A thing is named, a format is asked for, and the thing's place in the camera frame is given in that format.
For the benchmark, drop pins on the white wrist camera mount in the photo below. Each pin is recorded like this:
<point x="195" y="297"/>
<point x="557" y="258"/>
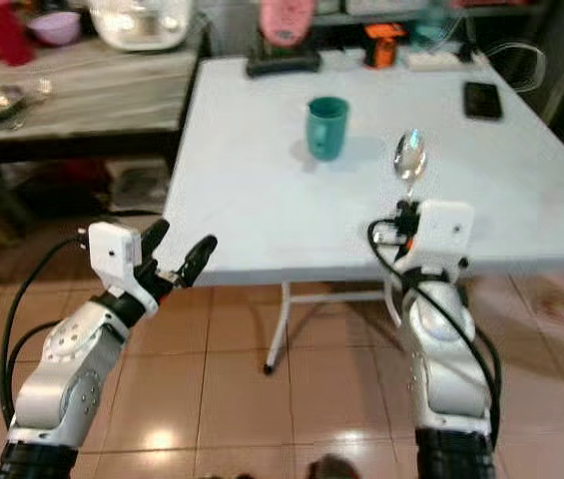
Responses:
<point x="443" y="232"/>
<point x="112" y="251"/>

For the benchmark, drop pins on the white folding table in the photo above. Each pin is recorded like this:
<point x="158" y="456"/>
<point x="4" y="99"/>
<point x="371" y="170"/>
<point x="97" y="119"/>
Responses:
<point x="272" y="200"/>

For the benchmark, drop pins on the grey wooden bench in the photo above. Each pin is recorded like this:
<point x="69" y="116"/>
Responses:
<point x="102" y="95"/>

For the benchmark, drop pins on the pink plastic appliance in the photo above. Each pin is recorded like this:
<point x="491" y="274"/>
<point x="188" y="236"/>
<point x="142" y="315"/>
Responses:
<point x="287" y="22"/>

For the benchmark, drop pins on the teal mug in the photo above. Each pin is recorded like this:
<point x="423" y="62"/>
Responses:
<point x="327" y="128"/>

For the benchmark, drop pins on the white power strip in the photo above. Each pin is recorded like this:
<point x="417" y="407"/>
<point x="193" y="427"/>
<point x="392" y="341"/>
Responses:
<point x="433" y="60"/>

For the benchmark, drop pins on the dark metal shelf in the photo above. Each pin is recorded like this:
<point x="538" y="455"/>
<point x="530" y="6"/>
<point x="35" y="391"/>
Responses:
<point x="501" y="14"/>

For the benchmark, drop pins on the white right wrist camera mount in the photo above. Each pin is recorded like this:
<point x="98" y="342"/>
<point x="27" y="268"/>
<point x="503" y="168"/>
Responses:
<point x="443" y="232"/>

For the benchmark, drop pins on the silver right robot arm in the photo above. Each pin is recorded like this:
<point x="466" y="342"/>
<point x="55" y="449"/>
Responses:
<point x="446" y="359"/>

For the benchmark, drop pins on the purple plastic bowl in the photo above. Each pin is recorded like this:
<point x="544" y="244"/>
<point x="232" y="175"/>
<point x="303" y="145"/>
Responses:
<point x="56" y="29"/>

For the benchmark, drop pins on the black flat base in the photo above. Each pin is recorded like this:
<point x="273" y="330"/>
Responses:
<point x="283" y="64"/>

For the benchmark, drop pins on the orange and black device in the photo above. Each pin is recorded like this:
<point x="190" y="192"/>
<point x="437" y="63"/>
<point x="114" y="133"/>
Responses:
<point x="384" y="45"/>

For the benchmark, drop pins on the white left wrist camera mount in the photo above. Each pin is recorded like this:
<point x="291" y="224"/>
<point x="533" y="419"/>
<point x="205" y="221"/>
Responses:
<point x="112" y="251"/>

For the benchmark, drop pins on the pale storage box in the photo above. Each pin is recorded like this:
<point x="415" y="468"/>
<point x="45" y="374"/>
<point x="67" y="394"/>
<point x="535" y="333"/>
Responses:
<point x="137" y="186"/>

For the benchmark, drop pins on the black smartphone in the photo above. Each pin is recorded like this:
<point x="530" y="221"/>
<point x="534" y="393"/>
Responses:
<point x="483" y="101"/>

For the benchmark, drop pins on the teal plastic item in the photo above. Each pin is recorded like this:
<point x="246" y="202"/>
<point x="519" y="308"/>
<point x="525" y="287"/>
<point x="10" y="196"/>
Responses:
<point x="431" y="34"/>

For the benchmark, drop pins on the red plastic tumbler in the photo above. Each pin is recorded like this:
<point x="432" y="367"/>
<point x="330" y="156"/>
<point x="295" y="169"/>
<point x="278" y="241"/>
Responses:
<point x="4" y="32"/>

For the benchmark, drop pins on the white rice cooker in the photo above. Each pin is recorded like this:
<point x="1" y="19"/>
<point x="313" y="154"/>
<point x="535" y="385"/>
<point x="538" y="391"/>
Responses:
<point x="142" y="25"/>

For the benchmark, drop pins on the silver metal spoon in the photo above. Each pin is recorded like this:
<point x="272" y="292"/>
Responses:
<point x="410" y="158"/>

